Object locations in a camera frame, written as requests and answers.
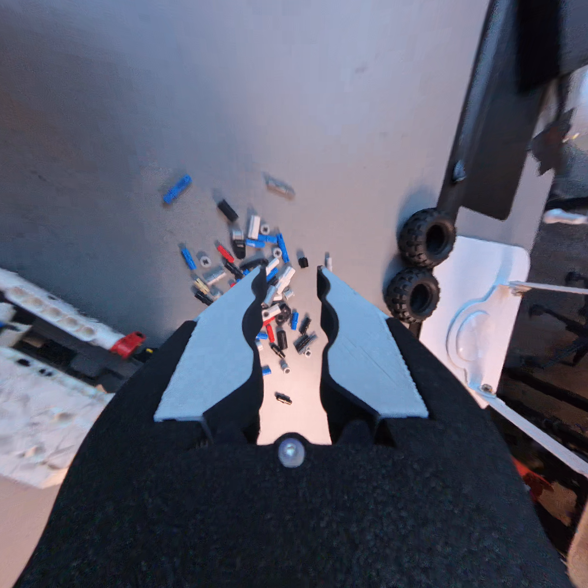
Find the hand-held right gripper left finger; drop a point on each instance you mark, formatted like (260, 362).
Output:
(207, 363)

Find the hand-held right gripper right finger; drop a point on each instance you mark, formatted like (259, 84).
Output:
(372, 363)

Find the toy brick vehicle model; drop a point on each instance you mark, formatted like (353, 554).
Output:
(46, 404)

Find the small blue brick pin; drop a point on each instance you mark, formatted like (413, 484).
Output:
(176, 188)

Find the grey desk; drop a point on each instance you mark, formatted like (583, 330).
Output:
(276, 92)

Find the black rubber tyre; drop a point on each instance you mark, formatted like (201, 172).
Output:
(412, 294)
(427, 237)

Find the white booklet stand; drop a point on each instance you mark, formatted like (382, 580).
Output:
(478, 322)

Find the pile of small brick parts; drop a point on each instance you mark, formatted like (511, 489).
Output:
(248, 248)

